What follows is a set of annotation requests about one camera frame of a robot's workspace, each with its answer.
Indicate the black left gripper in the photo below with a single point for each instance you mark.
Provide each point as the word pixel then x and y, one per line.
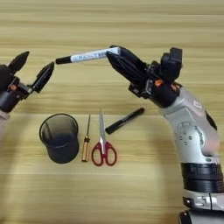
pixel 10 97

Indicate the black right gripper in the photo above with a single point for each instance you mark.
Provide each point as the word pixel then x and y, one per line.
pixel 163 93

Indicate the white barrel marker pen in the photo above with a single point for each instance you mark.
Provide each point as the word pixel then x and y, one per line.
pixel 87 55

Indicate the black marker pen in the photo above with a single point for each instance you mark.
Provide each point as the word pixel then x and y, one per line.
pixel 125 121

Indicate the black mesh pen cup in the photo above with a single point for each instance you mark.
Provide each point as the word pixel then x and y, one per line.
pixel 62 151

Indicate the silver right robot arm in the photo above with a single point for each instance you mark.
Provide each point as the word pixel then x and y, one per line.
pixel 192 140

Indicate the left gripper labelled black box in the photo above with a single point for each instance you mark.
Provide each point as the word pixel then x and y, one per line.
pixel 4 74

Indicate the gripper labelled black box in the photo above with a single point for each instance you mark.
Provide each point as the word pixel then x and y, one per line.
pixel 4 74
pixel 170 65

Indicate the right gripper labelled black box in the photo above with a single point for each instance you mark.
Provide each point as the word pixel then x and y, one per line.
pixel 170 65

